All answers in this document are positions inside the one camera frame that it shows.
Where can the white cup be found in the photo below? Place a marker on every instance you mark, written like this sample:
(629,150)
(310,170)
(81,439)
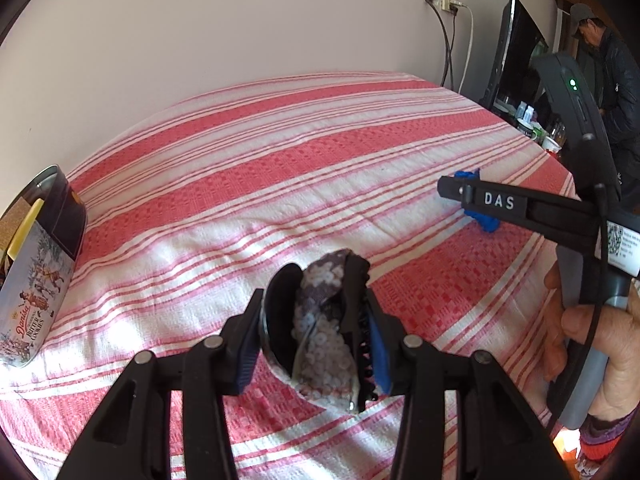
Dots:
(552,145)

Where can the round printed cookie tin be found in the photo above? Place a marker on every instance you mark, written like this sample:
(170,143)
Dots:
(45,280)

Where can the red white striped tablecloth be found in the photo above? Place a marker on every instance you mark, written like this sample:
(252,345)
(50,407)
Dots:
(300,160)

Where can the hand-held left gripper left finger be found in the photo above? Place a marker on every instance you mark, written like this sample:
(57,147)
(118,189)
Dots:
(247,355)

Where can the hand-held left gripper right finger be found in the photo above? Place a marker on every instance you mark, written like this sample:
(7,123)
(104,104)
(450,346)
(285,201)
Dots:
(380,355)

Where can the person's right forearm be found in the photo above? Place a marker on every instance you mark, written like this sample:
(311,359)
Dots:
(600,440)

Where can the blue white small box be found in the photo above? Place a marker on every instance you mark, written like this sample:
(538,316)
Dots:
(525,110)

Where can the patterned fabric hair clip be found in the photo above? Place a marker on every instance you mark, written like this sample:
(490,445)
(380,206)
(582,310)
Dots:
(320,350)

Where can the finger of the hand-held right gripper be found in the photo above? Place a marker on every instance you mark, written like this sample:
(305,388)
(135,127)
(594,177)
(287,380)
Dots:
(455,191)

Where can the dark patterned mug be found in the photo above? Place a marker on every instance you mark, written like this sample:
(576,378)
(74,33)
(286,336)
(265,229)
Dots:
(527,130)

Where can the black round disc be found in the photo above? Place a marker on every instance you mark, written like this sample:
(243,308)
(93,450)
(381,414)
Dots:
(280,310)

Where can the person's right hand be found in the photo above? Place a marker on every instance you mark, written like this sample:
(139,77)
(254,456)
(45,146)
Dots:
(625,370)

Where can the black flat screen monitor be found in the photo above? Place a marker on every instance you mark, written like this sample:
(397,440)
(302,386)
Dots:
(520,45)

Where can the blue scrunchie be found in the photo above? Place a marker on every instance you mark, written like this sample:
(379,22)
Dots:
(485,222)

